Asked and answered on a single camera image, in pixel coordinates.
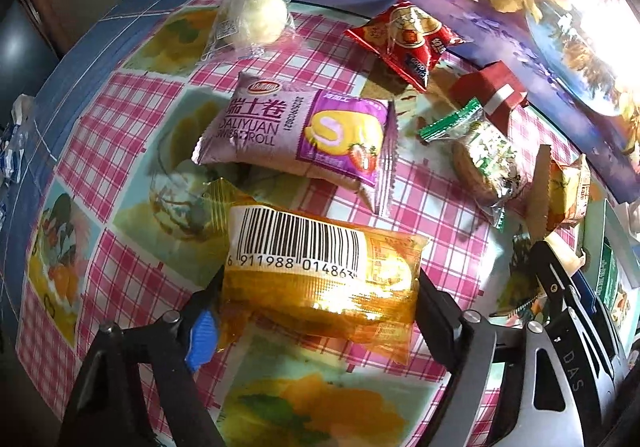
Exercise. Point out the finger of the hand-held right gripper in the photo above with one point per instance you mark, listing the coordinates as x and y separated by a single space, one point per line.
555 272

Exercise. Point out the crumpled blue white wrapper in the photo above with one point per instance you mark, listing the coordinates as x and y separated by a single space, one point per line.
15 142

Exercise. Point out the red snack packet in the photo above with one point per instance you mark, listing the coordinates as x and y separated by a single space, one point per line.
400 39

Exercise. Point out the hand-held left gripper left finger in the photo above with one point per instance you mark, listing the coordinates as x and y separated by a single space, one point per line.
202 337

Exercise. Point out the yellow transparent snack packet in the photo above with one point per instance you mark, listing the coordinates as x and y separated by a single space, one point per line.
320 287

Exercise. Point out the orange snack packet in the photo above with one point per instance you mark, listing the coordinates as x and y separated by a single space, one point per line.
567 192

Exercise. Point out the pale yellow snack packet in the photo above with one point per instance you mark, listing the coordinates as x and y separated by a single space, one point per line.
565 254

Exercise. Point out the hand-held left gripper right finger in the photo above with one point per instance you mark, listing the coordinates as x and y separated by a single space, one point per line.
440 322

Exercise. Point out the red carton box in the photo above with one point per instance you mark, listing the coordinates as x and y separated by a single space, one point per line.
487 87

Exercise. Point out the clear packet with white pastry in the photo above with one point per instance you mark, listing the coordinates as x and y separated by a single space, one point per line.
255 19

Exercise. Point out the purple cake roll packet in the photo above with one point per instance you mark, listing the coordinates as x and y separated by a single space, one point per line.
260 132

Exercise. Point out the white storage box teal rim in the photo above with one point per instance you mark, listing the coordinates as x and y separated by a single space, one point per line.
592 237

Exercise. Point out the green white cracker packet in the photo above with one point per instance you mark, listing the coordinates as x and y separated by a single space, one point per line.
482 157

